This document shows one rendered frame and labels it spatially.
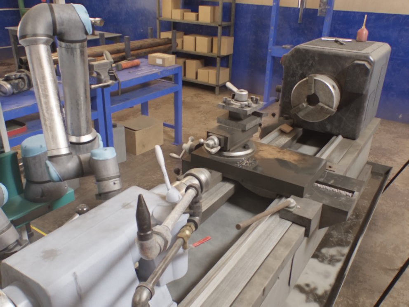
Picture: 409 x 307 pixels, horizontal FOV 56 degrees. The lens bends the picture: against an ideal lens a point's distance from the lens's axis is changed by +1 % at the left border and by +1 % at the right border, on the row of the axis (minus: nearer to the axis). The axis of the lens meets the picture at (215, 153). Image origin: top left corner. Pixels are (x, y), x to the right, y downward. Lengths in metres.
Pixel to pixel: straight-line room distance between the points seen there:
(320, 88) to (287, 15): 3.85
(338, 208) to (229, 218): 0.46
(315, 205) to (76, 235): 0.99
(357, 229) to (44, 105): 1.75
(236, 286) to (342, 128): 1.44
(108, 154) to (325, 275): 1.17
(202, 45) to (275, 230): 4.97
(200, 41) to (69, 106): 4.59
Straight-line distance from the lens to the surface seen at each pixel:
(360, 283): 2.66
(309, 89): 2.16
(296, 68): 2.42
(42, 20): 1.62
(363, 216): 2.53
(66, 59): 1.69
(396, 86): 5.69
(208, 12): 6.13
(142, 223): 0.64
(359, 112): 2.37
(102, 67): 3.00
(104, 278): 0.88
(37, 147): 1.83
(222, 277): 1.25
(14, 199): 2.00
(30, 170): 1.89
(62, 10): 1.65
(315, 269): 2.02
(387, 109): 5.77
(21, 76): 3.15
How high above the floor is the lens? 1.68
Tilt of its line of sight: 25 degrees down
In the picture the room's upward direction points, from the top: 2 degrees clockwise
